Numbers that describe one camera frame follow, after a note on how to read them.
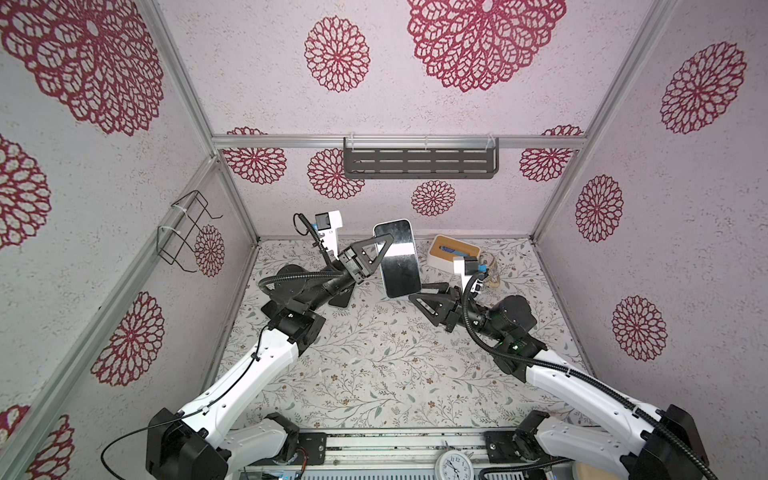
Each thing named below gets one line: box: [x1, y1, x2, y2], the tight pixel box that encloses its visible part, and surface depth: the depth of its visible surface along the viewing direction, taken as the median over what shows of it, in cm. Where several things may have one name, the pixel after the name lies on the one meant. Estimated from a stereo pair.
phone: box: [373, 219, 421, 299], surface depth 57 cm
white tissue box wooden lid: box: [428, 234, 481, 262], surface depth 114 cm
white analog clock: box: [434, 450, 475, 480], surface depth 70 cm
